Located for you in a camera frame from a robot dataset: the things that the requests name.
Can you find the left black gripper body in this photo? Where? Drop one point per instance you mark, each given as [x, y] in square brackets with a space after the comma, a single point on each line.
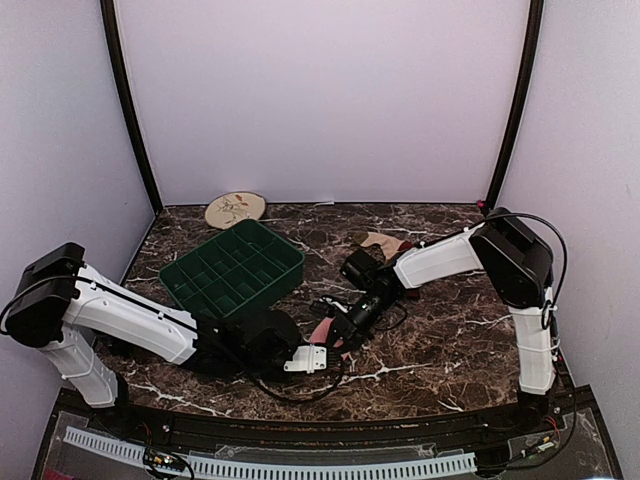
[258, 366]

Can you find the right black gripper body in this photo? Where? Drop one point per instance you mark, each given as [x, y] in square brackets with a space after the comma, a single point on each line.
[358, 327]

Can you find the pink sock with green patches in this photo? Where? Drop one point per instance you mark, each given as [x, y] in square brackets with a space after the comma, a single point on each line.
[318, 354]

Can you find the green plastic divider tray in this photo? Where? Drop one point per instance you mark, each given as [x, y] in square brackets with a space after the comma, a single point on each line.
[244, 268]

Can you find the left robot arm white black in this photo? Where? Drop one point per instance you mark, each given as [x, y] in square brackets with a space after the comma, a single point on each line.
[59, 295]

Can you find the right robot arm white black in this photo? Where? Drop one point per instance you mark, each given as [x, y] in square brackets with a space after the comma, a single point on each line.
[518, 263]

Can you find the striped beige brown sock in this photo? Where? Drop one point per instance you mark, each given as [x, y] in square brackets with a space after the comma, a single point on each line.
[389, 245]

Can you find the round embroidered plate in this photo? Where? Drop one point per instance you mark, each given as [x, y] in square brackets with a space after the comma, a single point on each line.
[229, 209]

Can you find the small green circuit board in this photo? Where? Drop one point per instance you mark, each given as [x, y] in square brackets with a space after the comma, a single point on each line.
[155, 459]

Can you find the black front table rail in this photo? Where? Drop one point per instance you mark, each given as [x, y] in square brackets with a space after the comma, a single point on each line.
[482, 430]

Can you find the black right frame post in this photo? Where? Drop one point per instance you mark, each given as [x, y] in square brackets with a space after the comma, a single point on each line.
[526, 65]

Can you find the black frame post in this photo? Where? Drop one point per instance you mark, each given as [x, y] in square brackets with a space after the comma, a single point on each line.
[126, 100]
[526, 65]

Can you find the black left frame post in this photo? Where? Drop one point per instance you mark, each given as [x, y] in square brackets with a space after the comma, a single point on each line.
[126, 100]

